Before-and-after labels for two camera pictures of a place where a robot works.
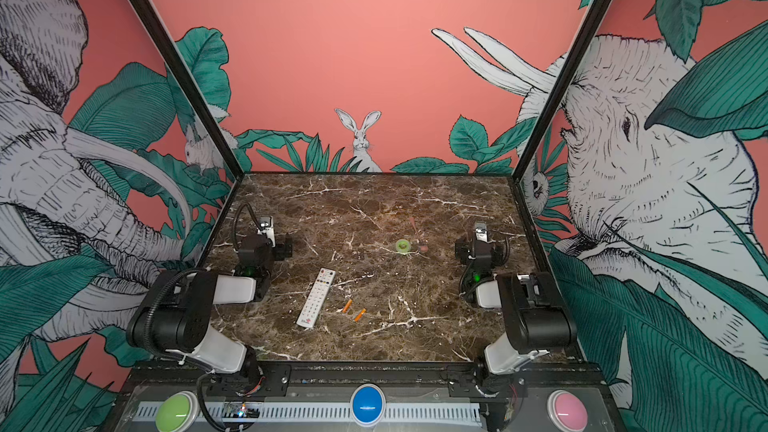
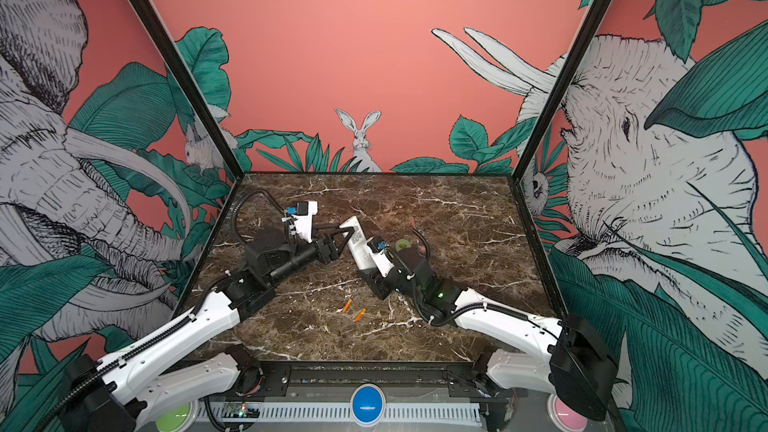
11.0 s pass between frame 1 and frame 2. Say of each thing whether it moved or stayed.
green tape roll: stayed
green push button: stayed
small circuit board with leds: stayed
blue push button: stayed
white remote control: moved
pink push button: stayed
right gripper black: moved
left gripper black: moved
